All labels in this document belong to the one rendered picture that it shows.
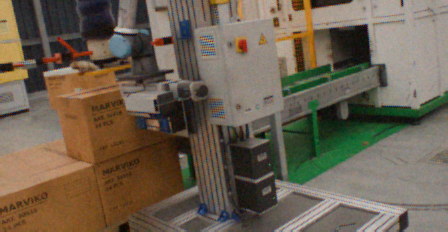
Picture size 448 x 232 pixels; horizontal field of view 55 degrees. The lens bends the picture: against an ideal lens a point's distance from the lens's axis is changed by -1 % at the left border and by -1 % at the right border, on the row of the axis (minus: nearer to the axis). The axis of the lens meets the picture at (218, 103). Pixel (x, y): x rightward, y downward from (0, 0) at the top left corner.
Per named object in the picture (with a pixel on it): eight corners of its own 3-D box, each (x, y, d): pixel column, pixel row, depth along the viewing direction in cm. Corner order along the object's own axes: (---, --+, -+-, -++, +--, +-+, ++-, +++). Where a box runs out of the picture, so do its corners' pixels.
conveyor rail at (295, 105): (376, 85, 439) (374, 66, 436) (380, 85, 435) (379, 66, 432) (199, 153, 294) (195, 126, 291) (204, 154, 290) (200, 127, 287)
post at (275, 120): (283, 184, 326) (266, 51, 308) (290, 185, 321) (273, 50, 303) (277, 187, 322) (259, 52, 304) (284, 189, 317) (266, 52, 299)
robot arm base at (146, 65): (164, 70, 234) (161, 51, 232) (140, 75, 225) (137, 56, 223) (149, 70, 246) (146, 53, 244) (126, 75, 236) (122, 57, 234)
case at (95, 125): (144, 131, 323) (134, 78, 316) (176, 136, 293) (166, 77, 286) (67, 156, 285) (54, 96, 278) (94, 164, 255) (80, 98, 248)
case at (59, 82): (51, 110, 458) (43, 72, 451) (79, 101, 493) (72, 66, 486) (92, 107, 429) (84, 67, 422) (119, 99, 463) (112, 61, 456)
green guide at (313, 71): (323, 71, 484) (322, 63, 482) (331, 71, 476) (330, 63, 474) (215, 104, 383) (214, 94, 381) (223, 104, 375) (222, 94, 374)
